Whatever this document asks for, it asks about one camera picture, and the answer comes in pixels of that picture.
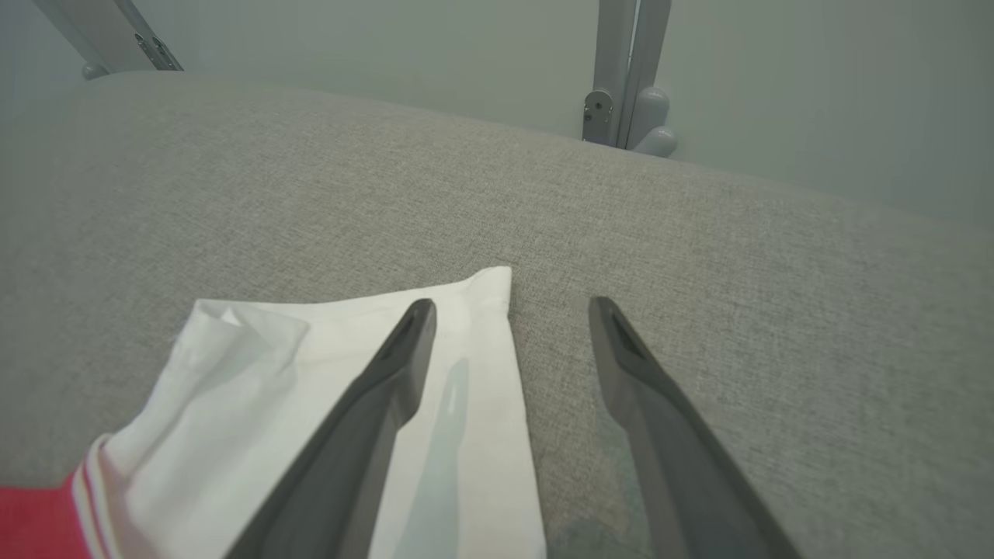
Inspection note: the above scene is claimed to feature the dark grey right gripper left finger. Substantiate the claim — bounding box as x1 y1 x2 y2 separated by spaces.
225 298 438 559

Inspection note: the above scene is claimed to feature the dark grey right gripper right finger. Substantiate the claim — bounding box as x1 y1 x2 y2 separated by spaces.
588 296 801 559

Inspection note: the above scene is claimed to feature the red Bulls basketball jersey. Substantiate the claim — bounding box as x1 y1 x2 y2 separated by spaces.
0 266 548 559

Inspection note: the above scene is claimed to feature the grey fabric sofa cushion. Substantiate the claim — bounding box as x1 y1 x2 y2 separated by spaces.
0 70 994 559

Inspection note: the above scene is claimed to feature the grey metal stand leg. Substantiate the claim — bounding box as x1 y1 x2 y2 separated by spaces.
31 0 185 81
582 0 679 158

